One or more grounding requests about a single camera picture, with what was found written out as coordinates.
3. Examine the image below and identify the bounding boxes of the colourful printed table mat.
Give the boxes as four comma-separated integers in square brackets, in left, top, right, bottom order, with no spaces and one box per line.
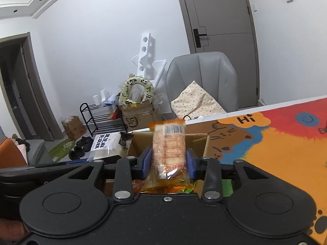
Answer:
[184,101,327,244]

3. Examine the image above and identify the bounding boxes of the grey doorway frame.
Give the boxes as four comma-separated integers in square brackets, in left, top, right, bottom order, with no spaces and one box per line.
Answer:
[0,32,55,142]

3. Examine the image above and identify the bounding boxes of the small brown cardboard box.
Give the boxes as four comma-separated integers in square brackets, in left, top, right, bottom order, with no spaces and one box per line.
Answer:
[61,116,86,140]

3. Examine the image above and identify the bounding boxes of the orange snack packet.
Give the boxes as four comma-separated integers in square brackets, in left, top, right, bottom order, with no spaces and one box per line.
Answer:
[140,119,197,194]

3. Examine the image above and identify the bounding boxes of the white rack with holes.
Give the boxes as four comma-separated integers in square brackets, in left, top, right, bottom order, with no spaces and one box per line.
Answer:
[131,32,168,87]

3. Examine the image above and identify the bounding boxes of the green floor mat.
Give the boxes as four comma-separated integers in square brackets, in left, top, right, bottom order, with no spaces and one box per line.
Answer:
[48,139,77,162]

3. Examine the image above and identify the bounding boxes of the black door handle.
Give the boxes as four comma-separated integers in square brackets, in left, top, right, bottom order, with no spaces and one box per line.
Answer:
[193,29,207,48]

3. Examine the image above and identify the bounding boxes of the taped cardboard delivery box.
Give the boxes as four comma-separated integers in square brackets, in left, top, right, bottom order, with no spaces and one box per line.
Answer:
[120,99,157,132]

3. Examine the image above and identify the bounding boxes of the black metal shoe rack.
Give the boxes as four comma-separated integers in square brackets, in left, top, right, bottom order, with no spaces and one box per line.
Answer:
[79,102,128,137]

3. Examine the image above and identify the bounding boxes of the inflatable swim ring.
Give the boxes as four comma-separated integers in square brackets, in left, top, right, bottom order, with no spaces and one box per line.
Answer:
[119,73,154,106]

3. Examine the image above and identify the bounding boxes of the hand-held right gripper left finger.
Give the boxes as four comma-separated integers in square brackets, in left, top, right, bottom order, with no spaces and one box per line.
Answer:
[68,147,154,202]

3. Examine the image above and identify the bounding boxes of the cream dotted cushion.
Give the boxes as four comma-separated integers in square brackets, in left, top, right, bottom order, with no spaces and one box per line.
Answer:
[171,81,226,120]

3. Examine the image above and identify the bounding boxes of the red snack packet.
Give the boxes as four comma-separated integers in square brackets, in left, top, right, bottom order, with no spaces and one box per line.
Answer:
[131,180,146,193]

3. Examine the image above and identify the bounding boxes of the person's left hand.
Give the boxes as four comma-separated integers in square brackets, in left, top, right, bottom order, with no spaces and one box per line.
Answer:
[0,218,27,242]

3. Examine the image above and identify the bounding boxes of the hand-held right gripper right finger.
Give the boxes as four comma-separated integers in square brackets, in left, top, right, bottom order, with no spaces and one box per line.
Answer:
[186,148,271,202]

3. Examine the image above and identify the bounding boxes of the grey upholstered chair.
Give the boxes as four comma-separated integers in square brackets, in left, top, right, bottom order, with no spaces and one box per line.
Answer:
[166,51,239,119]

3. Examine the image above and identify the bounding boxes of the white plastic holder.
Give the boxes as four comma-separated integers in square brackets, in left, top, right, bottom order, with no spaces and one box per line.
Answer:
[92,89,113,105]

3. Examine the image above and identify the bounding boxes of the dark snack bag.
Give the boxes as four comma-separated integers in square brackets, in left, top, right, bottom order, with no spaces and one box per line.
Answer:
[120,132,133,150]

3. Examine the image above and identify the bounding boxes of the white printed plastic bag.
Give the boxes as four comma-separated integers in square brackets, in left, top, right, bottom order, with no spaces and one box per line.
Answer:
[88,132,128,160]

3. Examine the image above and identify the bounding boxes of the grey door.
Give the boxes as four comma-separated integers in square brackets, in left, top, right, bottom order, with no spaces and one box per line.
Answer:
[174,0,260,108]

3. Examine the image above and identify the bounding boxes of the orange and grey sofa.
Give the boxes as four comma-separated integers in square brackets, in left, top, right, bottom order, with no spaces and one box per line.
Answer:
[0,133,52,169]

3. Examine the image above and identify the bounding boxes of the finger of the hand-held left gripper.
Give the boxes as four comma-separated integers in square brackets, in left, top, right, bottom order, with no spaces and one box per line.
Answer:
[31,159,104,175]

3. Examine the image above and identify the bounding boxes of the black slipper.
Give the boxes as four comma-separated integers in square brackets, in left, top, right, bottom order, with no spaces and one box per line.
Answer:
[77,136,94,147]
[68,147,85,160]

